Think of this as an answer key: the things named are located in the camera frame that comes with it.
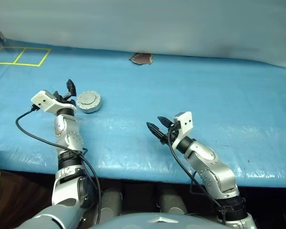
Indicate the dark rounded shape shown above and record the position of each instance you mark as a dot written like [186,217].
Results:
[171,202]
[110,202]

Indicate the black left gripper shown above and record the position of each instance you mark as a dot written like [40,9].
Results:
[64,100]

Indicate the yellow tape grid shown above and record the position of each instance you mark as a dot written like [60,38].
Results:
[26,48]

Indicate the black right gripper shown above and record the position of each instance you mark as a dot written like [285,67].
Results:
[172,133]

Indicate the brown torn patch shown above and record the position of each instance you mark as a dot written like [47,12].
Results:
[140,59]

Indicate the blue-grey robot torso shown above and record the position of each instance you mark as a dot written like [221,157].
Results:
[138,223]

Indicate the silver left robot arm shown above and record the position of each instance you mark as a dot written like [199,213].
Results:
[71,138]

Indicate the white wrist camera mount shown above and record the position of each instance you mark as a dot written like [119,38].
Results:
[184,121]
[50,105]

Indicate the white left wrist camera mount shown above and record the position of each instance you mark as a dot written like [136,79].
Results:
[50,105]

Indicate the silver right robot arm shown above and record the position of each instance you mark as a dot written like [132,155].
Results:
[217,174]

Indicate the silver ribbed motor lid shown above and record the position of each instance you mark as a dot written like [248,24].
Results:
[88,99]

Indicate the blue plastic table cover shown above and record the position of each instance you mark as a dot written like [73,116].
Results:
[205,95]

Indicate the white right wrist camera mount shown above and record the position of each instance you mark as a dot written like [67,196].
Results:
[184,121]

